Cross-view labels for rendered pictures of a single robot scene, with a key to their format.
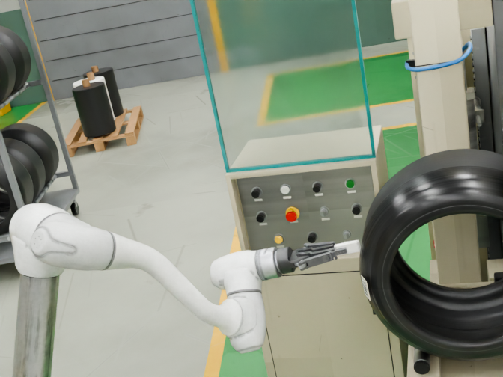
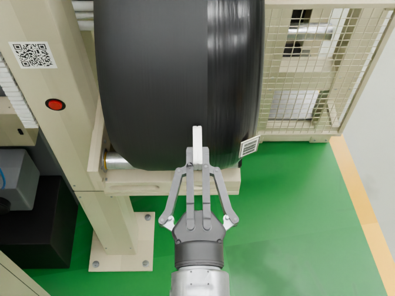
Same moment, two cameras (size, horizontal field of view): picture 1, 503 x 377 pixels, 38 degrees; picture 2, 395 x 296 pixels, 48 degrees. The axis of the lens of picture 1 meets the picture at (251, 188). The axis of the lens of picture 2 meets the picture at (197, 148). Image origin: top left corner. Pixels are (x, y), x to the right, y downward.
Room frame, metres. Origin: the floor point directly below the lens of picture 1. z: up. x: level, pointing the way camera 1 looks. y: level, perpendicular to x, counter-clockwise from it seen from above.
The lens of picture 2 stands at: (1.98, 0.15, 1.87)
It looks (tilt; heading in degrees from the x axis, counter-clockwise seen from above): 58 degrees down; 253
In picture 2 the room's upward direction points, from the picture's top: straight up
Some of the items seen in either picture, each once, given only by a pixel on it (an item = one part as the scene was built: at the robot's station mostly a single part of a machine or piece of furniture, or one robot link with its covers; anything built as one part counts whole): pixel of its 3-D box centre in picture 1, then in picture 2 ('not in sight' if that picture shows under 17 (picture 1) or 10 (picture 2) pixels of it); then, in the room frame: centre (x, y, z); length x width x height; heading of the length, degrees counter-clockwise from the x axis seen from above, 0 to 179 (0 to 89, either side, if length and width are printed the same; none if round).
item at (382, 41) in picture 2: not in sight; (241, 81); (1.52, -0.80, 0.65); 0.90 x 0.02 x 0.70; 163
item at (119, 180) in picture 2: (424, 350); (171, 172); (1.88, -0.41, 0.83); 0.36 x 0.09 x 0.06; 163
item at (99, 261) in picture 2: not in sight; (122, 240); (2.09, -0.60, 0.01); 0.27 x 0.27 x 0.02; 73
